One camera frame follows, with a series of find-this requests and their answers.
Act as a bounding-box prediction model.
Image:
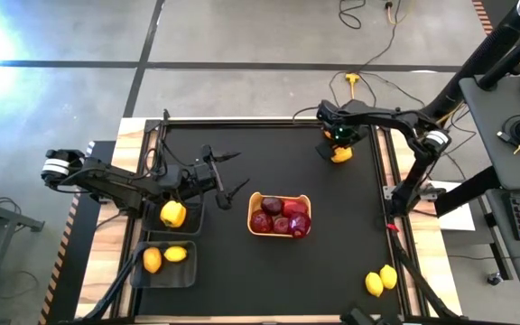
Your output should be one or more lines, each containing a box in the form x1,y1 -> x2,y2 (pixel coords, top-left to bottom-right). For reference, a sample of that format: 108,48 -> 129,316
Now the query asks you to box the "black angular device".
339,306 -> 405,325

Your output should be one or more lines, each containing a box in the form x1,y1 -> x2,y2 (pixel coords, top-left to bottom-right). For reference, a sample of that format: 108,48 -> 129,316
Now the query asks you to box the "glossy red apple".
249,209 -> 274,235

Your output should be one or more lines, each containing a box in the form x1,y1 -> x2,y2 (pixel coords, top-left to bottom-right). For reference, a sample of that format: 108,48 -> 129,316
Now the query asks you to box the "yellow bell pepper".
330,144 -> 354,164
159,200 -> 188,229

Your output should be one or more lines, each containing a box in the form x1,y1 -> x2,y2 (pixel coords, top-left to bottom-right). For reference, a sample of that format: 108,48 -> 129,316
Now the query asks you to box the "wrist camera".
333,124 -> 356,148
162,164 -> 184,190

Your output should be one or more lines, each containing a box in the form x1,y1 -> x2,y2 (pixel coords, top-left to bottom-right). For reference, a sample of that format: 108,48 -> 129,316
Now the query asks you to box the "black desk foot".
434,165 -> 501,218

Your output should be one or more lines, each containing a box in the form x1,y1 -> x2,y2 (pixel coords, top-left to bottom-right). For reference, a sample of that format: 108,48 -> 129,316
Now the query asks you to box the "grey desk with cables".
460,74 -> 520,190

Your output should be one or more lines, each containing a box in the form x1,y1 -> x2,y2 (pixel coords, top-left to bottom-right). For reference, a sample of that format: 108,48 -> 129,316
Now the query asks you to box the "yellow plastic basket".
246,190 -> 312,239

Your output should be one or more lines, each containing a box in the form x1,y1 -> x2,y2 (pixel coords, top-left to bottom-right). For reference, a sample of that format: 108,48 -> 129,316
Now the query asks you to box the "yellow lemon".
163,245 -> 189,264
365,271 -> 385,299
378,264 -> 399,291

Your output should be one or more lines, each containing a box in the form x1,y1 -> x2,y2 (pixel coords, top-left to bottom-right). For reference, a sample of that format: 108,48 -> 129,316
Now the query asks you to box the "yellow power splitter cord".
344,71 -> 361,101

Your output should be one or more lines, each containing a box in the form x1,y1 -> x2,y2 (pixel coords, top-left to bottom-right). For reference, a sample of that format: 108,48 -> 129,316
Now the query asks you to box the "black floor cable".
328,0 -> 426,109

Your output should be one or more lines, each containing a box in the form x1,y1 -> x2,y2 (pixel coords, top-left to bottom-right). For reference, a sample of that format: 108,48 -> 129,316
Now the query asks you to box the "translucent grey plastic basket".
130,239 -> 198,290
141,200 -> 206,237

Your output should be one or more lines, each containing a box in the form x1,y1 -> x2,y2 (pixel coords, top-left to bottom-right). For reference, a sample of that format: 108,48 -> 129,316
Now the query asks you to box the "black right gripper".
315,98 -> 372,161

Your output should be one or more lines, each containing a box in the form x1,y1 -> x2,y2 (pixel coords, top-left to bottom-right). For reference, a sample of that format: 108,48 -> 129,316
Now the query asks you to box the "black tower fan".
422,0 -> 520,122

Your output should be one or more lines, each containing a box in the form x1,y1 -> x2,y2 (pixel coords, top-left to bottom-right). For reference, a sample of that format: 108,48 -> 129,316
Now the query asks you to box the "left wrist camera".
162,164 -> 184,190

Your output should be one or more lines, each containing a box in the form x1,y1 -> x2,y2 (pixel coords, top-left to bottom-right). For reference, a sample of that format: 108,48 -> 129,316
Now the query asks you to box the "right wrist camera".
333,124 -> 356,148

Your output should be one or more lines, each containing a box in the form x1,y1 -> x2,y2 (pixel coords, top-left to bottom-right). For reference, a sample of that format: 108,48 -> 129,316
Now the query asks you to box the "black floor panel striped edge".
37,140 -> 116,325

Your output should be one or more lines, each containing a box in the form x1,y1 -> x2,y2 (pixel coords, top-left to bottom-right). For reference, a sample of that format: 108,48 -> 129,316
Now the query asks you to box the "orange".
142,246 -> 163,275

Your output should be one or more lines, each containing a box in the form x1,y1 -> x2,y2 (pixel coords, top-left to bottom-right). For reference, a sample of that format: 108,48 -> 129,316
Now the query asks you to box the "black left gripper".
181,144 -> 251,211

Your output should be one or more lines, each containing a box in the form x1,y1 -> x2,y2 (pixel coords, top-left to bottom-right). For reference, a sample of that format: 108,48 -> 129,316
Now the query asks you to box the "white paper sheet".
431,180 -> 477,232

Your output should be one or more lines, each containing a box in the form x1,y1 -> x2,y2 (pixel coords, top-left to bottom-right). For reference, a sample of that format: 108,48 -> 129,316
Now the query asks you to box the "black table mat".
153,125 -> 395,317

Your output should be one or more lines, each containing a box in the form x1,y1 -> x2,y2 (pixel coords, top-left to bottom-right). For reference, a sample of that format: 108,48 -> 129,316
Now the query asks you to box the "dark maroon round produce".
260,196 -> 284,217

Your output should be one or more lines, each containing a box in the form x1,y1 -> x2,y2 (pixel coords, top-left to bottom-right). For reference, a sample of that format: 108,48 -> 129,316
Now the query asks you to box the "orange black striped tape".
470,0 -> 494,35

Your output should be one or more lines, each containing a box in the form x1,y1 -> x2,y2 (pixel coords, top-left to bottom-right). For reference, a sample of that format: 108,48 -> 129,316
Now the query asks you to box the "black diagonal frame strut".
388,234 -> 462,320
81,252 -> 142,321

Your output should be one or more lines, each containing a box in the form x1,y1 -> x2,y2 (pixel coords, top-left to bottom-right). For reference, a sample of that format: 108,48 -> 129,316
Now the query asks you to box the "bright red produce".
281,200 -> 310,218

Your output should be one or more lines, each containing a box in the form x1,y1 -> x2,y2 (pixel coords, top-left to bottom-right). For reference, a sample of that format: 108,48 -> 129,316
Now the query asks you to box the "purple red onion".
288,211 -> 312,239

